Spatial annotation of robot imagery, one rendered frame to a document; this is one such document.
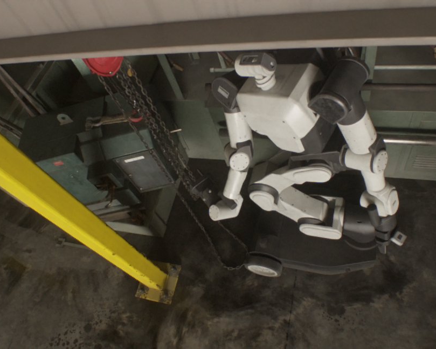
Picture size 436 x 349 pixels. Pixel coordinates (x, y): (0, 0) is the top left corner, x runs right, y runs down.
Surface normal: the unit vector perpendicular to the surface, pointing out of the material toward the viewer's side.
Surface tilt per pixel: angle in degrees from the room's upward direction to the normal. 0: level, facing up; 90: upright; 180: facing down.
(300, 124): 77
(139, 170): 90
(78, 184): 90
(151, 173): 90
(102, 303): 0
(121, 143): 45
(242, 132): 64
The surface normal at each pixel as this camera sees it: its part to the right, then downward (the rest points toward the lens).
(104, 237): 0.94, 0.07
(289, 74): -0.55, -0.54
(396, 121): -0.23, 0.84
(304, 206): 0.46, -0.32
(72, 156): 0.10, 0.82
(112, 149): -0.10, 0.20
